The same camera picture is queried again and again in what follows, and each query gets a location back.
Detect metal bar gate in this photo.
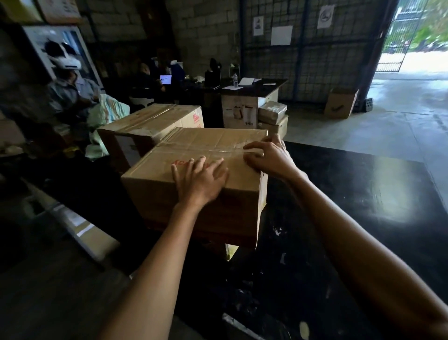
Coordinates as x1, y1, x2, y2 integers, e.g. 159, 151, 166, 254
376, 0, 430, 73

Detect white round symbol sign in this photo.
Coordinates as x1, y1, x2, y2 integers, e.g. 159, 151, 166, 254
317, 4, 336, 30

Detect white headset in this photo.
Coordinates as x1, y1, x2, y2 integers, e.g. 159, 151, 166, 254
49, 42, 83, 71

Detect white printed carton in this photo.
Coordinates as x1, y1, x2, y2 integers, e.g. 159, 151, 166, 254
36, 0, 83, 24

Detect person's right hand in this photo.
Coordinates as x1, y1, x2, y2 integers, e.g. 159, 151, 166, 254
242, 134, 309, 183

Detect dark work desk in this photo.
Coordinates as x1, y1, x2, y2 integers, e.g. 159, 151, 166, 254
175, 78, 288, 99

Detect person's left hand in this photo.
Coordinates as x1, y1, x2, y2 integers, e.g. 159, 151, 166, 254
170, 156, 230, 211

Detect plain small cardboard box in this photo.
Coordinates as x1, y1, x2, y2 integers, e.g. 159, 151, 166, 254
258, 114, 289, 140

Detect black table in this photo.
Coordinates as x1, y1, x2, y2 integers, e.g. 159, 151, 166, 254
105, 140, 448, 340

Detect black desk monitor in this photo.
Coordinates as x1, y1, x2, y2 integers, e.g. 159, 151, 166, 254
204, 57, 222, 88

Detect small wrapped cardboard box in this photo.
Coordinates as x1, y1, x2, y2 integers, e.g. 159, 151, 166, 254
258, 100, 288, 126

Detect green tree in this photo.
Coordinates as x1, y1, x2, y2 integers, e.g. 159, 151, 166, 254
409, 0, 448, 50

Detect cardboard box check mark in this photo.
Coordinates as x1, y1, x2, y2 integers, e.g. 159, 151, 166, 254
323, 87, 360, 120

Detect person's right forearm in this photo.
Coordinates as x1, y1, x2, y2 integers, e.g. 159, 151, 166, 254
289, 174, 448, 340

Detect large cardboard box white labels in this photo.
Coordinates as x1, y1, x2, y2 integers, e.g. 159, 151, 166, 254
221, 89, 280, 129

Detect blank white sheet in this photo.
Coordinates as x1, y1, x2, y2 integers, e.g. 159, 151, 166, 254
270, 25, 294, 46

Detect yellow carton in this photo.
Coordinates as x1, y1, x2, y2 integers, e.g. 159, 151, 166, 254
0, 0, 42, 23

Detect person's left forearm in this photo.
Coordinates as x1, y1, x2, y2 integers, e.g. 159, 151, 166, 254
98, 202, 211, 340

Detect metal wire cage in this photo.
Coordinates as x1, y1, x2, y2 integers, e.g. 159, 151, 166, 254
239, 0, 396, 104

